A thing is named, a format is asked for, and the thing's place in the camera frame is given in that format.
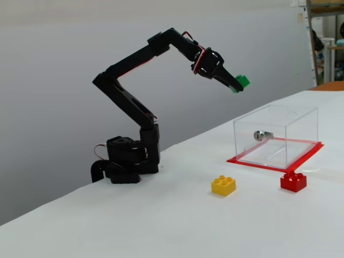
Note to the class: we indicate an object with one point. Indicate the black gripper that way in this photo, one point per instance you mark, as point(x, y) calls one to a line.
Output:
point(213, 68)

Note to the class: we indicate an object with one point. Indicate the green lego brick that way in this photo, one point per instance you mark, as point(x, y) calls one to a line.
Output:
point(244, 80)

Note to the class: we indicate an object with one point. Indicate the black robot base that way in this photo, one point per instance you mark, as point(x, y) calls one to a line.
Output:
point(118, 161)

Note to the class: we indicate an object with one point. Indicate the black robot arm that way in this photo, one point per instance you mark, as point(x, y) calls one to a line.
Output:
point(121, 94)

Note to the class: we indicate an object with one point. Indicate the transparent plastic box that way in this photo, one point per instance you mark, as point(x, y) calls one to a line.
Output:
point(301, 134)

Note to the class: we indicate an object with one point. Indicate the yellow lego brick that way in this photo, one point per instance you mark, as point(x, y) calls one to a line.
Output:
point(223, 186)

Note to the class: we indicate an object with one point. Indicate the red lego brick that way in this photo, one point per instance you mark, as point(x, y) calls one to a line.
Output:
point(293, 184)

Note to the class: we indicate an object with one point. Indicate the silver cylinder lock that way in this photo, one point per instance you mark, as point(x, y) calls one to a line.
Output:
point(261, 135)

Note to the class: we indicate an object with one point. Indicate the paper label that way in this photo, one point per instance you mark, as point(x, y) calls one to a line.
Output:
point(300, 17)

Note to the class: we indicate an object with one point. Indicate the black hanging bag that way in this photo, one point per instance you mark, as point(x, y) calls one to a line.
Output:
point(318, 41)

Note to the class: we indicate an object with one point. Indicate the orange wooden board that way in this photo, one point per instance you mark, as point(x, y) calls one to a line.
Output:
point(330, 86)

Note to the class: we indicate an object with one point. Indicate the metal shelf rack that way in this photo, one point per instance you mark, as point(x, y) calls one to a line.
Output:
point(313, 16)

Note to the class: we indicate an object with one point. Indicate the black table clamp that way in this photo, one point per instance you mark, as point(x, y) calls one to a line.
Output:
point(95, 172)

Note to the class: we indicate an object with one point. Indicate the red tape frame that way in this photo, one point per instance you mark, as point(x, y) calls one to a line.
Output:
point(255, 163)

